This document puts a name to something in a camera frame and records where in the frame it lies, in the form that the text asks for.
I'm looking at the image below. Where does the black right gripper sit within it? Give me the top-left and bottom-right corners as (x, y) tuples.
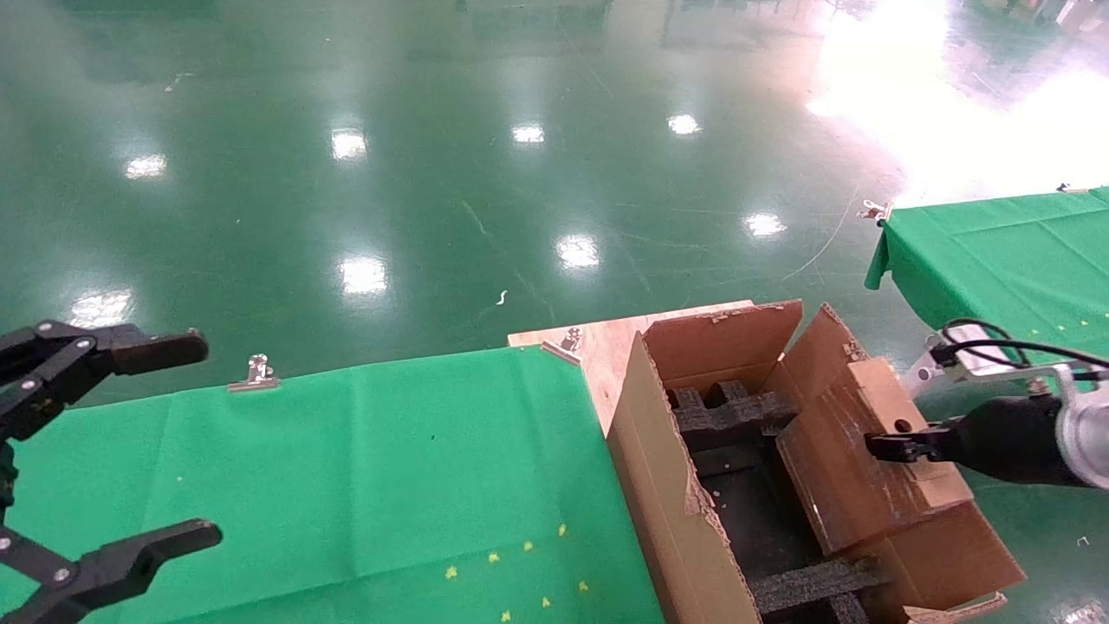
(865, 394), (1068, 486)

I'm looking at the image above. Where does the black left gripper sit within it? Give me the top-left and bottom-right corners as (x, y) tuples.
(0, 321), (224, 624)

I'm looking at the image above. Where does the small long cardboard box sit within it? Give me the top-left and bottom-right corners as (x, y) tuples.
(775, 355), (976, 556)

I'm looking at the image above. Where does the large open cardboard carton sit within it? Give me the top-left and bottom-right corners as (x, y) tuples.
(605, 299), (1026, 624)

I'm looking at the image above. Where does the white metal table leg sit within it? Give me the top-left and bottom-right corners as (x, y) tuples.
(901, 334), (954, 400)

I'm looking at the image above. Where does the black foam bottom liner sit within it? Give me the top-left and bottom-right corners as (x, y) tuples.
(689, 438), (824, 582)

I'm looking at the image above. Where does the black foam insert block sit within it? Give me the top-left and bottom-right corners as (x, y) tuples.
(665, 380), (800, 437)
(747, 557), (893, 624)

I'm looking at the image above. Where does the large green table cloth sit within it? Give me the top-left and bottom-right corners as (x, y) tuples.
(0, 345), (664, 624)

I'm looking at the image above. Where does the green cloth with hanging corner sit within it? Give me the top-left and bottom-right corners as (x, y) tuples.
(865, 186), (1109, 382)

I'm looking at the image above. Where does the silver camera mounting bracket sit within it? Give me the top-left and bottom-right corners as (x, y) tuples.
(931, 342), (1068, 384)

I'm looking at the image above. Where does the black camera cable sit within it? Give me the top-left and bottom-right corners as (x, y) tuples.
(940, 319), (1109, 382)

